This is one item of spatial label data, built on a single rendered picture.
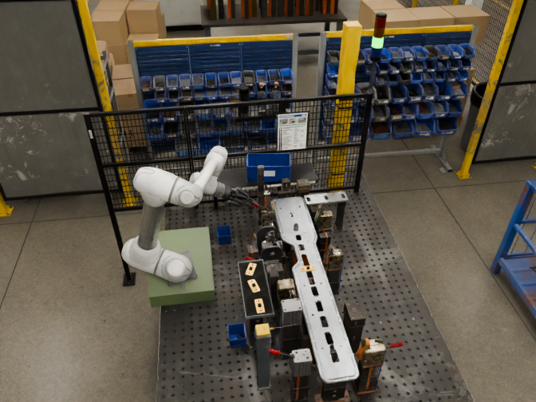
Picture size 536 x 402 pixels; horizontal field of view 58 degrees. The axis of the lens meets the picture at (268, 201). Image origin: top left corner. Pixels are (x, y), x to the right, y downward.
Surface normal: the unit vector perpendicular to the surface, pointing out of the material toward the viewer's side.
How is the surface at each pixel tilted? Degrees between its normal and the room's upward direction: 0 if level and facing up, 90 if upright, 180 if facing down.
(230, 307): 0
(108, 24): 90
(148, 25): 90
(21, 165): 91
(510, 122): 90
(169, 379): 0
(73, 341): 0
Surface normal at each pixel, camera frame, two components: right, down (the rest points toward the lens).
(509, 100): 0.18, 0.62
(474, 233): 0.00, -0.78
